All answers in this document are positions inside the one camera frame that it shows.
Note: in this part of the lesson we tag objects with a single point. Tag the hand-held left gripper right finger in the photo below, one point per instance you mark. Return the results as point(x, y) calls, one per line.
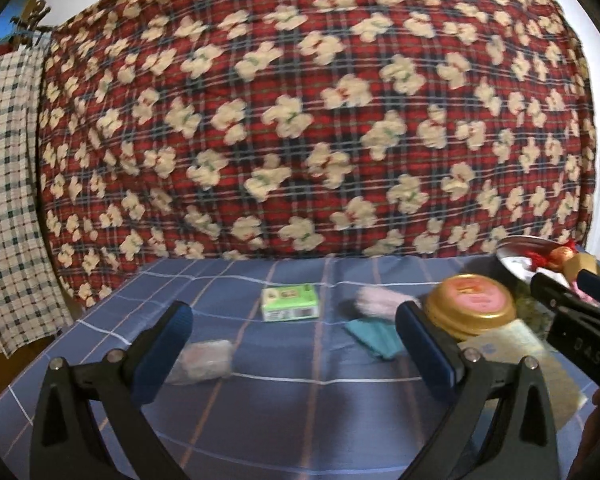
point(422, 345)

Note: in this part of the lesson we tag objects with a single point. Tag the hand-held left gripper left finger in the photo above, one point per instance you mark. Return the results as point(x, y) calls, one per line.
point(166, 340)

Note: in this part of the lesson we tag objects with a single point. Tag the yellow sponge cloth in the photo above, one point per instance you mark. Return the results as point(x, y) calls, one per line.
point(580, 264)

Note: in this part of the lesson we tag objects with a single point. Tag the red knot ornament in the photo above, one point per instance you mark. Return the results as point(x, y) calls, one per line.
point(537, 258)

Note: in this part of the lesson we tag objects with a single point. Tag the teal cloth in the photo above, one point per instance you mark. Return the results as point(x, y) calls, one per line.
point(375, 337)

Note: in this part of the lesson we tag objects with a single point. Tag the pink fluffy cloth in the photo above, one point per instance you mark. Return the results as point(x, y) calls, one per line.
point(380, 302)

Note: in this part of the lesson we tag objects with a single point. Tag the round metal cookie tin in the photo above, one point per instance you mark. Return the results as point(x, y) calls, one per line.
point(511, 247)

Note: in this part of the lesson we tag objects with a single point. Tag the green tissue pack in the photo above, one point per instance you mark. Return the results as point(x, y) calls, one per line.
point(290, 302)

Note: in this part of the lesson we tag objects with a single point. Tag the gold tin lid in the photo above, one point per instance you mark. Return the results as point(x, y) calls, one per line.
point(472, 305)

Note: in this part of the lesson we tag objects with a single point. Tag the blue checked bed sheet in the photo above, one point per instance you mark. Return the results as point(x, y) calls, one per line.
point(290, 410)

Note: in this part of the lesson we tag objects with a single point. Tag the white checked cloth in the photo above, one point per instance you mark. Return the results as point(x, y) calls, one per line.
point(10, 185)

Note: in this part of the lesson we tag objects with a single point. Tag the red plaid bear-print blanket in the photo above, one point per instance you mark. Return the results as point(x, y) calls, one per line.
point(305, 110)

